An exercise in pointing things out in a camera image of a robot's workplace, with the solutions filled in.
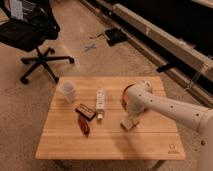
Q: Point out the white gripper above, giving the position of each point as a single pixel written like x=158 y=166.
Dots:
x=133 y=118

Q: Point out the white sponge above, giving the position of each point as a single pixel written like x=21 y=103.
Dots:
x=127 y=124

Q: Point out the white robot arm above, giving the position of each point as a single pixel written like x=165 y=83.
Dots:
x=199 y=118

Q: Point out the orange bowl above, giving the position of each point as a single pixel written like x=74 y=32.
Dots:
x=124 y=97

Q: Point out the white tube bottle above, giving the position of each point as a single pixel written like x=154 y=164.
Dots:
x=100 y=104

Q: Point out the wooden table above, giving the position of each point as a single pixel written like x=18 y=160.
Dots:
x=154 y=138

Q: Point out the red snack packet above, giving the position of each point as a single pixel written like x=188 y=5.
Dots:
x=83 y=126

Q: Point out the dark chocolate bar box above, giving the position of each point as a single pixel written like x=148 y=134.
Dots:
x=85 y=111

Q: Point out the clear plastic cup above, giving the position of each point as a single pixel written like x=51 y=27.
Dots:
x=67 y=89

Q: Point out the black bag on floor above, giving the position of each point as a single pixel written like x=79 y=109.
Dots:
x=115 y=36

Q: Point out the black office chair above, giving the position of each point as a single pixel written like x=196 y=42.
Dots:
x=29 y=33

